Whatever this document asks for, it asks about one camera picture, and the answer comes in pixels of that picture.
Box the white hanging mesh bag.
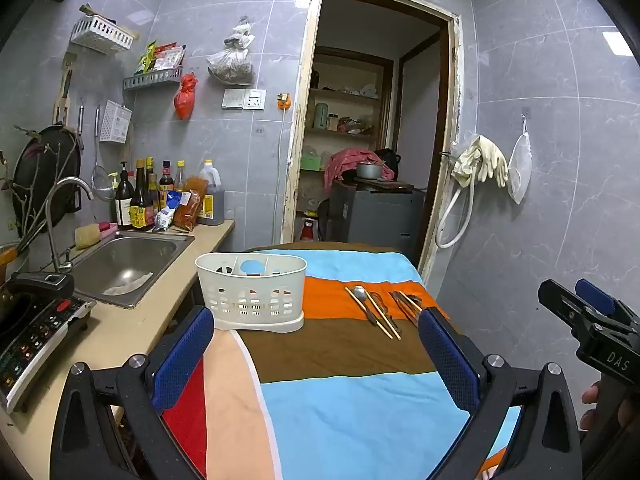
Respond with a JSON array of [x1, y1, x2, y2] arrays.
[[507, 115, 534, 205]]

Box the cream rubber gloves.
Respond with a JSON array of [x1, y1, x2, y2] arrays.
[[451, 135, 508, 188]]

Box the black bag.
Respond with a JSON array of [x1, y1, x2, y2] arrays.
[[375, 148, 402, 181]]

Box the pink cloth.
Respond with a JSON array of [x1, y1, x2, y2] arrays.
[[324, 148, 396, 196]]

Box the white hose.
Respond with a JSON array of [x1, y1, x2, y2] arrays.
[[434, 157, 478, 250]]

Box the stainless steel sink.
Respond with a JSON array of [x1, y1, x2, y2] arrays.
[[65, 232, 196, 310]]

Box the orange spice packet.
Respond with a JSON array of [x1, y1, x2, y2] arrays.
[[172, 176, 208, 233]]

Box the clear bag of dried goods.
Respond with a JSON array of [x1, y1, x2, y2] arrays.
[[206, 16, 255, 86]]

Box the white and blue packet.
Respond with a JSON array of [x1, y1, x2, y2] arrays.
[[154, 192, 182, 231]]

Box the white power cable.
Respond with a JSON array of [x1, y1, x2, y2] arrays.
[[272, 107, 289, 241]]

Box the grey wall shelf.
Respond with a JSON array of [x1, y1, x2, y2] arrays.
[[122, 67, 183, 92]]

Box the red plastic bag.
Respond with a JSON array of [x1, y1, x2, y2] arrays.
[[173, 72, 197, 121]]

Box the white plastic utensil basket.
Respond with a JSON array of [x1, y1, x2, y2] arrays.
[[194, 252, 307, 333]]

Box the dark bottle red cap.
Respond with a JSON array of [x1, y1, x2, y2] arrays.
[[159, 161, 175, 208]]

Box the white rag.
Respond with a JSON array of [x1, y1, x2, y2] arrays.
[[102, 270, 153, 296]]

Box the metal pot with food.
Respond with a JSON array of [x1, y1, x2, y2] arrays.
[[0, 242, 21, 288]]

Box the metal spoon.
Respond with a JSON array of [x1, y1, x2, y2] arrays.
[[352, 285, 379, 326]]

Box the dark metal fork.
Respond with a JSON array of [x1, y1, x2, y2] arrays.
[[372, 292, 397, 322]]

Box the black hanging wok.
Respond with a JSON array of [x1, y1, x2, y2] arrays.
[[11, 124, 82, 238]]

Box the dry plant branches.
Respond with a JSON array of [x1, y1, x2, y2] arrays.
[[0, 125, 76, 261]]

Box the black induction cooker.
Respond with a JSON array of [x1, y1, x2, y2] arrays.
[[0, 271, 97, 413]]

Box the grey cabinet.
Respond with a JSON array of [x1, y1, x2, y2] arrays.
[[330, 180, 426, 261]]

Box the wooden door frame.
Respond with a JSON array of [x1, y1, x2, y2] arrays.
[[280, 0, 463, 286]]

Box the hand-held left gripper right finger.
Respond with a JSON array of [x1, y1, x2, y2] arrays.
[[417, 307, 583, 480]]

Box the dark pump bottle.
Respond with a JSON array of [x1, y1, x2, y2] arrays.
[[115, 161, 136, 231]]

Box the person's right hand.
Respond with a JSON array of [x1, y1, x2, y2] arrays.
[[580, 381, 602, 432]]

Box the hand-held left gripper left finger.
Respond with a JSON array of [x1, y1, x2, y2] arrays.
[[50, 305, 216, 480]]

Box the hanging metal strainer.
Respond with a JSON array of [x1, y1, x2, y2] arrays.
[[91, 105, 114, 194]]

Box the large oil jug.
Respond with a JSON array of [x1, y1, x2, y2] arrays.
[[196, 159, 226, 226]]

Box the curved metal faucet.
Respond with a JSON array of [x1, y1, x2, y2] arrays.
[[45, 177, 95, 273]]

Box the pile of seasoning packets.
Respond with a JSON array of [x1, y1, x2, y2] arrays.
[[134, 40, 186, 76]]

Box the wooden hanging board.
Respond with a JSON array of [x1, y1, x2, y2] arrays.
[[52, 52, 77, 126]]

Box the slim dark sauce bottle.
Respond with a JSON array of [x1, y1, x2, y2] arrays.
[[145, 157, 161, 211]]

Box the white hanging box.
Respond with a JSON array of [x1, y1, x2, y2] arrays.
[[99, 101, 133, 145]]

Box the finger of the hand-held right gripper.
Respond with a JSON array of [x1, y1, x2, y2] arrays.
[[575, 278, 632, 323], [538, 280, 608, 342]]

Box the yellow sponge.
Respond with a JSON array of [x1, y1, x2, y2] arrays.
[[75, 224, 103, 250]]

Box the white plastic wall basket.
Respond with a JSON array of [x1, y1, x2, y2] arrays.
[[70, 15, 135, 56]]

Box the wooden shelf unit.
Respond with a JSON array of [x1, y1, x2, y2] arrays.
[[297, 47, 396, 241]]

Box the soy sauce bottle yellow label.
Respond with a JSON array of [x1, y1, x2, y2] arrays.
[[130, 160, 154, 231]]

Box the colourful striped cloth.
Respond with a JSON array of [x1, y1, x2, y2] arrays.
[[162, 242, 523, 480]]

